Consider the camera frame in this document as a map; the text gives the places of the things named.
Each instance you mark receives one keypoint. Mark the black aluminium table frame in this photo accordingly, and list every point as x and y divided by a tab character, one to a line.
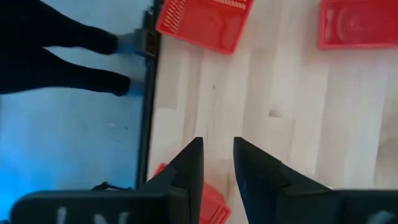
146	124

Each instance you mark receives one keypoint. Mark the red plastic slotted basket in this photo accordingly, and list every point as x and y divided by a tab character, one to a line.
357	25
211	28
214	205

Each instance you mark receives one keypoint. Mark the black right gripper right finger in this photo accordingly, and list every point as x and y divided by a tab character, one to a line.
295	202

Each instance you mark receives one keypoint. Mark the person's light shoe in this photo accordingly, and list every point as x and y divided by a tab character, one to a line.
136	88
129	43

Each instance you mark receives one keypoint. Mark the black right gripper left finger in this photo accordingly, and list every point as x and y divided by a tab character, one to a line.
149	205

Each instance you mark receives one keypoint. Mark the person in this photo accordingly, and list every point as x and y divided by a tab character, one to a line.
46	40

